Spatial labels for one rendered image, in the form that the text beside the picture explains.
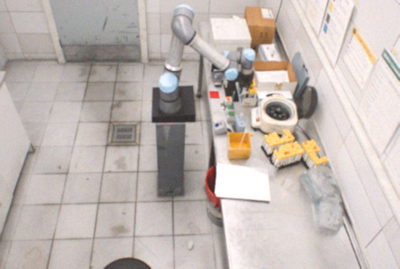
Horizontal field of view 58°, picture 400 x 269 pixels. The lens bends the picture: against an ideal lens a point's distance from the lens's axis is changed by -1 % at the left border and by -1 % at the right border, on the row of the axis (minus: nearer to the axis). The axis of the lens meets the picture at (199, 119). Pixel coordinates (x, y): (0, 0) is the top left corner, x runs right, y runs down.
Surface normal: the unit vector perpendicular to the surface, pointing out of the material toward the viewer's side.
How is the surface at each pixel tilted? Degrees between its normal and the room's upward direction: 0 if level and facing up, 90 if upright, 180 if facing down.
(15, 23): 90
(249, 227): 0
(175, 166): 90
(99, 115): 0
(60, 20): 90
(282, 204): 0
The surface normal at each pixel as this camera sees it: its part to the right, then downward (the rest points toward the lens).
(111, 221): 0.05, -0.69
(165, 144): 0.07, 0.72
